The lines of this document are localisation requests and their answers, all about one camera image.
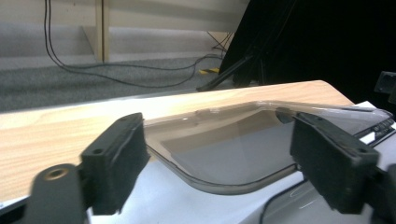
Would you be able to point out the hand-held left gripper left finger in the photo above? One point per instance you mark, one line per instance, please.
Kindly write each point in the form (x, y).
(115, 165)

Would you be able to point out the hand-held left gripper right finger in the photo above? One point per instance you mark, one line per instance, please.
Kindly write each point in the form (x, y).
(330, 168)

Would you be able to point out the smoky transparent plastic lid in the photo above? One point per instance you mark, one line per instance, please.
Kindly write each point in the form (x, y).
(230, 155)

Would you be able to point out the wooden table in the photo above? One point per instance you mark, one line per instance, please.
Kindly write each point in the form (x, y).
(62, 124)

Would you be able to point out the yellow black floor tape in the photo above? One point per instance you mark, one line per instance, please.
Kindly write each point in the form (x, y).
(209, 71)

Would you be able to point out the black metal stand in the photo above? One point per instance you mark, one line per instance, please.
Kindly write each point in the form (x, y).
(224, 74)

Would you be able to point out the wooden post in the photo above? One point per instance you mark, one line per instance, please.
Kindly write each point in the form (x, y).
(102, 31)

